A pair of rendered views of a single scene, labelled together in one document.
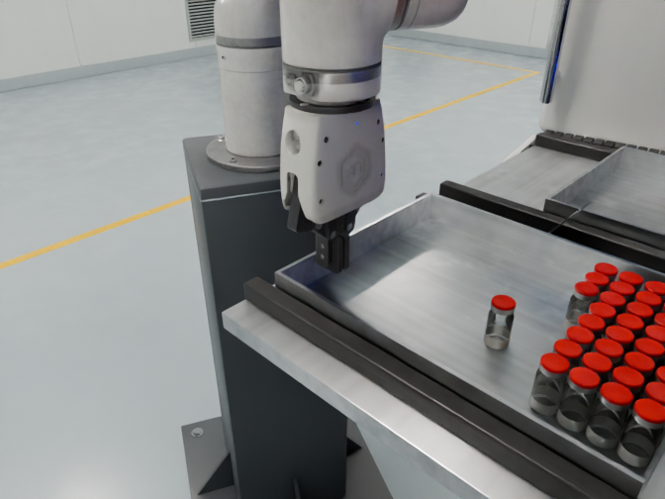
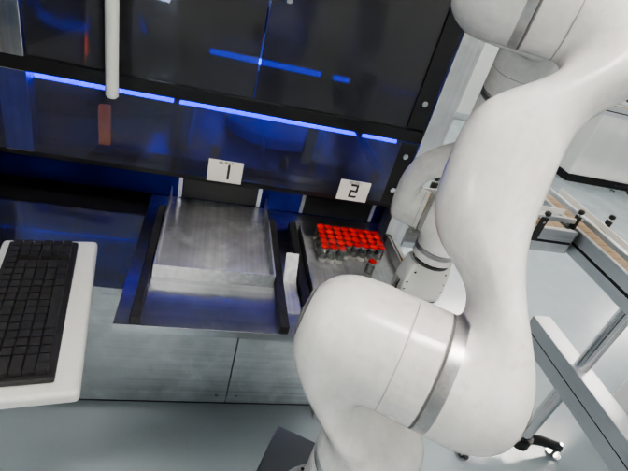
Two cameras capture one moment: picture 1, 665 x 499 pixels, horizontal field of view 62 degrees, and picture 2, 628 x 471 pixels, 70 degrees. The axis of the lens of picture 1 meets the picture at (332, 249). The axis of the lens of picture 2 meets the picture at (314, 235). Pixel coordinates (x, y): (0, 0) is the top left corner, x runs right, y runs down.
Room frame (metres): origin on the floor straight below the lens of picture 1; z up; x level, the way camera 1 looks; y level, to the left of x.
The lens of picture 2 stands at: (1.29, 0.17, 1.54)
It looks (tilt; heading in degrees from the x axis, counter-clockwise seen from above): 32 degrees down; 209
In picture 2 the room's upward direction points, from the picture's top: 16 degrees clockwise
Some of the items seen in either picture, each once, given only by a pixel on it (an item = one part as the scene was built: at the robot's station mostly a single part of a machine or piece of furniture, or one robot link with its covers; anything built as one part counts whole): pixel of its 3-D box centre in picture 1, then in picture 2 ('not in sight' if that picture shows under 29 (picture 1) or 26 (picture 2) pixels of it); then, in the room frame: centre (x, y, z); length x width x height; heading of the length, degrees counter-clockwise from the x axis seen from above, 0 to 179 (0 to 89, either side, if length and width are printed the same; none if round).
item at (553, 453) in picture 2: not in sight; (516, 444); (-0.29, 0.47, 0.07); 0.50 x 0.08 x 0.14; 136
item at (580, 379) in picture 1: (617, 349); (349, 246); (0.35, -0.24, 0.90); 0.18 x 0.02 x 0.05; 136
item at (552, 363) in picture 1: (591, 336); (350, 250); (0.37, -0.22, 0.90); 0.18 x 0.02 x 0.05; 136
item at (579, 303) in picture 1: (581, 308); (340, 254); (0.41, -0.23, 0.90); 0.02 x 0.02 x 0.05
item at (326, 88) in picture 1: (330, 78); (435, 251); (0.48, 0.00, 1.09); 0.09 x 0.08 x 0.03; 136
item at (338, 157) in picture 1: (332, 148); (422, 275); (0.49, 0.00, 1.03); 0.10 x 0.07 x 0.11; 136
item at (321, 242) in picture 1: (320, 244); not in sight; (0.47, 0.01, 0.94); 0.03 x 0.03 x 0.07; 46
